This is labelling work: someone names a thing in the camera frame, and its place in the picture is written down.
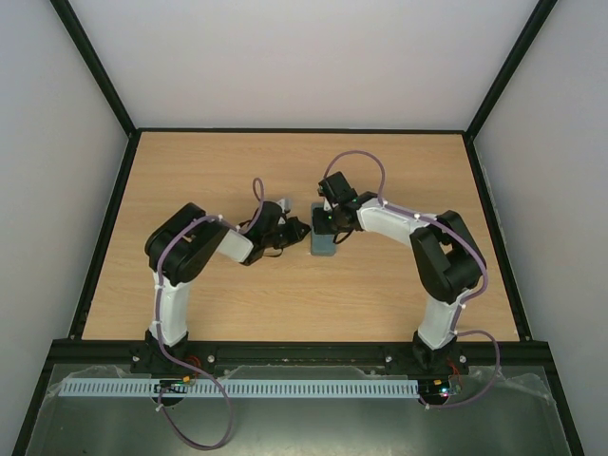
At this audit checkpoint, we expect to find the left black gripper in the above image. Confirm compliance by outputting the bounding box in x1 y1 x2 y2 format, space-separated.
264 217 312 249

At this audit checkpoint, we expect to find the blue-grey glasses case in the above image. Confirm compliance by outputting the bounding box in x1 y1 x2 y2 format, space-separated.
311 202 337 257

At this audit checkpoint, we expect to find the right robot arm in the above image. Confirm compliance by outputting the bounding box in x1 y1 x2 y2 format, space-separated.
313 172 487 372

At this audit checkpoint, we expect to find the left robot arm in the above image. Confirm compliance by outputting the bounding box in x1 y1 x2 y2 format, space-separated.
133 199 312 374

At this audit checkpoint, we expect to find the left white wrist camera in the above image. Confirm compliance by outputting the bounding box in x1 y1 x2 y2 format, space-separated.
278 198 293 213

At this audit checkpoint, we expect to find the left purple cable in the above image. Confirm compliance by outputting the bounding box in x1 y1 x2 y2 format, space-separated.
154 177 266 449

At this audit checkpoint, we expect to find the purple cable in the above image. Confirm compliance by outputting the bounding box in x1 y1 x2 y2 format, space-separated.
154 177 266 449
324 150 503 412

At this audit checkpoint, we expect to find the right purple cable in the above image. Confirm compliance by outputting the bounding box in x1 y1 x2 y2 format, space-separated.
324 150 503 412

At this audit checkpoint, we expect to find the light blue slotted cable duct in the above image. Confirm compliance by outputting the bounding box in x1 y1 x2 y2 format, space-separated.
58 378 419 399

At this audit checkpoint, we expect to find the black aluminium frame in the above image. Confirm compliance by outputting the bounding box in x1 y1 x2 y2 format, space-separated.
13 0 583 455

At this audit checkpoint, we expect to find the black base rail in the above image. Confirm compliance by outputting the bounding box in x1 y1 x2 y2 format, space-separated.
47 337 552 376

